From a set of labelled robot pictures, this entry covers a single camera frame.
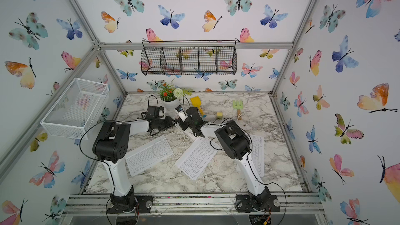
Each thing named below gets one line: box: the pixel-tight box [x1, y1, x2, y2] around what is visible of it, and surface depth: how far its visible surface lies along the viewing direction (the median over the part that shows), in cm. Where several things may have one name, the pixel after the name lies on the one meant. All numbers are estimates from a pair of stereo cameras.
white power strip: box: [175, 122, 199, 141], surface depth 98 cm
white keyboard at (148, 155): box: [125, 135, 174, 178], surface depth 91 cm
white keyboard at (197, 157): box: [175, 135, 221, 181], surface depth 90 cm
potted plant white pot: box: [158, 78, 193, 111], surface depth 103 cm
